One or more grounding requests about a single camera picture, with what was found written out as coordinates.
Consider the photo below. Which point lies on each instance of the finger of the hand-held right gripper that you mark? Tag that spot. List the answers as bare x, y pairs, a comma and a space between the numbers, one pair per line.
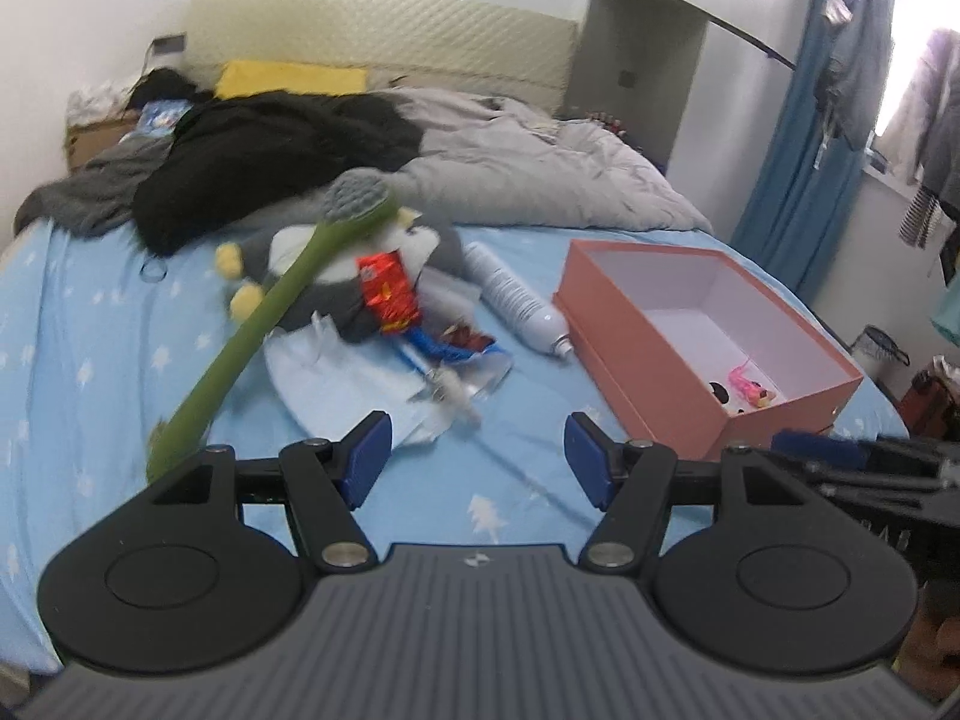
870, 493
817, 448

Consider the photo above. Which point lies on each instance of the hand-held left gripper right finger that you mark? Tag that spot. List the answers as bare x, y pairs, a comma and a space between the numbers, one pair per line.
589, 465

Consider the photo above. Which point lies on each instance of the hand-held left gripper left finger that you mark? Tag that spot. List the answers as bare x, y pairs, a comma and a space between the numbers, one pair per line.
367, 459

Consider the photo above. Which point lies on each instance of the white blue plastic packet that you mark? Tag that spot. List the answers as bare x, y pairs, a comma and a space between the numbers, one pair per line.
330, 382

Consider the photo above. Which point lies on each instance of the pink cardboard box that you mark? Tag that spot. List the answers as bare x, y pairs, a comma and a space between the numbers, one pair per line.
637, 345

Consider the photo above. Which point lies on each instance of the red foil packet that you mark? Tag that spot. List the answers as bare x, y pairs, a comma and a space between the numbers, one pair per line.
386, 292

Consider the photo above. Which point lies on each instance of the small pink toy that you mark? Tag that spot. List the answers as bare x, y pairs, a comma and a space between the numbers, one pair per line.
750, 388

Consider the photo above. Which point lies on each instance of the clear plastic piece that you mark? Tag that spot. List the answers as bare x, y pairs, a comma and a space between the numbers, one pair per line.
454, 394

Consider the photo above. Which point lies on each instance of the small black white toy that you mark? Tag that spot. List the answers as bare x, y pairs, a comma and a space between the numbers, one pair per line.
721, 394

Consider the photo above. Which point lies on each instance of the red brown bag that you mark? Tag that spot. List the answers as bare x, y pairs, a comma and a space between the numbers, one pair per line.
934, 397

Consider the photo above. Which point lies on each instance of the white mesh basket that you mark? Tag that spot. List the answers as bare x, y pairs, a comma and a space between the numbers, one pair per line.
877, 349

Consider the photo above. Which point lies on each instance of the blue foil packet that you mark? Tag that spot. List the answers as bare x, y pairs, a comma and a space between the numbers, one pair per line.
429, 345

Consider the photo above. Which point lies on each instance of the teal cloth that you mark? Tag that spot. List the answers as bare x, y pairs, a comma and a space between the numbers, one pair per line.
949, 319

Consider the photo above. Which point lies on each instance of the white spray bottle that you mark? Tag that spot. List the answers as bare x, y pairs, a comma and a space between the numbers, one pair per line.
510, 292

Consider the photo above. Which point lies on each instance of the grey penguin plush toy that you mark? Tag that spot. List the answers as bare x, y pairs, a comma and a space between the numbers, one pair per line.
441, 244

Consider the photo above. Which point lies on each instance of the hanging striped garment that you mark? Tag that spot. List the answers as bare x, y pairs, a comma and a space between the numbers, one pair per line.
921, 217

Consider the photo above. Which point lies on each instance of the blue star-print bedsheet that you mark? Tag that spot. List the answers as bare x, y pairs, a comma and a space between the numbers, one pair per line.
112, 360

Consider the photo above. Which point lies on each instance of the blue curtain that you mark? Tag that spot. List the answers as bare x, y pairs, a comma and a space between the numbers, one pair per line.
810, 165

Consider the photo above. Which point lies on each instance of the light grey duvet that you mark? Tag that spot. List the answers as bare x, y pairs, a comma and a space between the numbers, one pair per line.
525, 165

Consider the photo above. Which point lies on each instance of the black garment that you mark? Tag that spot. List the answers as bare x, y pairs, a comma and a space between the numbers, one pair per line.
247, 157

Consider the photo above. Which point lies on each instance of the hanging beige jacket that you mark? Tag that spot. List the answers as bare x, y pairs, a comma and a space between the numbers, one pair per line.
930, 112

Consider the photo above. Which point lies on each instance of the hanging grey garment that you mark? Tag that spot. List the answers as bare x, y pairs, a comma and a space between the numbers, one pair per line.
855, 67

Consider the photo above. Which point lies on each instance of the dark grey blanket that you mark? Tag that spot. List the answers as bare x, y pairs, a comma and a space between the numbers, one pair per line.
90, 187

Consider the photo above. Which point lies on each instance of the yellow pillow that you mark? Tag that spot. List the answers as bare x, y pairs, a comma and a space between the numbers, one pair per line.
289, 79

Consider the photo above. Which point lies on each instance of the blue printed bag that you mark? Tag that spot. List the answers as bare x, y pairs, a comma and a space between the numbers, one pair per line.
161, 120

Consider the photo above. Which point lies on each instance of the brown cardboard box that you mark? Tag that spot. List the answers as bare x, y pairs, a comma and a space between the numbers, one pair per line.
94, 142

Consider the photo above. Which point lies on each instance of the white cloth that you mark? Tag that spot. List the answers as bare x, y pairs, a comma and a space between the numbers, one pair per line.
94, 101

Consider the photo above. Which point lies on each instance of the grey wall cabinet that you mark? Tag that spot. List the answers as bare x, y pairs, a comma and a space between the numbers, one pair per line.
637, 30

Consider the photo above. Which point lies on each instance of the grey wall socket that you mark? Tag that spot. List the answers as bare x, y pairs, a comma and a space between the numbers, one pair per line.
168, 46

